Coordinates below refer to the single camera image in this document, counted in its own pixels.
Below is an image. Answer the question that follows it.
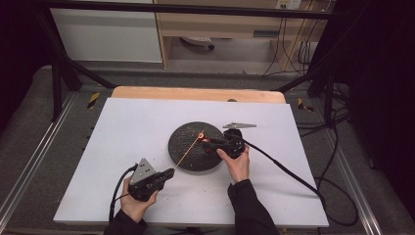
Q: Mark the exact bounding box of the wooden skewer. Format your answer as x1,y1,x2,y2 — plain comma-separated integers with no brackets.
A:
174,131,205,169

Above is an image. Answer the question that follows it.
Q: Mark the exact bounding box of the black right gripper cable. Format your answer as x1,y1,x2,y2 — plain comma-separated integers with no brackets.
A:
242,138,328,213

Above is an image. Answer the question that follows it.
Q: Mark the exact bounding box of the white table cover board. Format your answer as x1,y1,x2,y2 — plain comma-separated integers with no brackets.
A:
53,97,330,228

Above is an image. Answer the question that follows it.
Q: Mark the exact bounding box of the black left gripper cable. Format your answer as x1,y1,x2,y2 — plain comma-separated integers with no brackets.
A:
108,164,139,223

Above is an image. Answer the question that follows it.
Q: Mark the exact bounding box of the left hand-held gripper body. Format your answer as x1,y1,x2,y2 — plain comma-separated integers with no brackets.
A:
127,158,168,203

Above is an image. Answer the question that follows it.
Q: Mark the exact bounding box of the wooden shelf unit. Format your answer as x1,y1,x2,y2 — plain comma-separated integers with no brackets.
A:
152,0,329,71

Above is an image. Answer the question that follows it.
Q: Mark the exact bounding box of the black metal frame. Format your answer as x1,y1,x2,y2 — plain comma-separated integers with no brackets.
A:
32,0,346,122

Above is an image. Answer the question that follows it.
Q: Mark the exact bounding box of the white chair base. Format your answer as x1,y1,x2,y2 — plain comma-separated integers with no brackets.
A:
180,35,215,51

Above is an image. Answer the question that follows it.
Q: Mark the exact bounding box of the wooden board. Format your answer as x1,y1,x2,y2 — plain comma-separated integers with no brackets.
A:
111,85,287,105

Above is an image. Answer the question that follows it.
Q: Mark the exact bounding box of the white power strip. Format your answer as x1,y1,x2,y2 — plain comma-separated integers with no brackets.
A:
275,0,303,11

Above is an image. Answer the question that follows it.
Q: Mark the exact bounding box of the person's left hand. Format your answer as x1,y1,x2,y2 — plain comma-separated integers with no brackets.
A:
119,176,161,223

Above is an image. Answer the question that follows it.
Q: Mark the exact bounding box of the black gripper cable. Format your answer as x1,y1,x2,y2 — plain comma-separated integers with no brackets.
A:
108,164,139,223
242,138,328,213

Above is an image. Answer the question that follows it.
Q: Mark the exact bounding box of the black round plate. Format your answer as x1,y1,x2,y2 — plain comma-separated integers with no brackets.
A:
167,121,227,172

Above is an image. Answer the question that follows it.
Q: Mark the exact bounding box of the black floor cable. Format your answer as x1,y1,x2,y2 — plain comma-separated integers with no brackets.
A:
295,82,360,227

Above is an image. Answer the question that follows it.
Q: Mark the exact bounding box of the aluminium rail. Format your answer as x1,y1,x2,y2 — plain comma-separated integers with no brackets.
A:
326,130,385,235
0,92,76,216

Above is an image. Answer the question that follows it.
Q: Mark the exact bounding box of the white cabinet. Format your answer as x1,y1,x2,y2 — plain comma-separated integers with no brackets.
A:
50,7,163,64

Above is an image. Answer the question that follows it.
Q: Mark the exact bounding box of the person's right hand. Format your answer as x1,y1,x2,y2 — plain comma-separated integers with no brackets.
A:
216,145,251,184

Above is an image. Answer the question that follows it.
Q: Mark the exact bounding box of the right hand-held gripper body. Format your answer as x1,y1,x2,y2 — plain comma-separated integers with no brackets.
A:
222,121,257,160

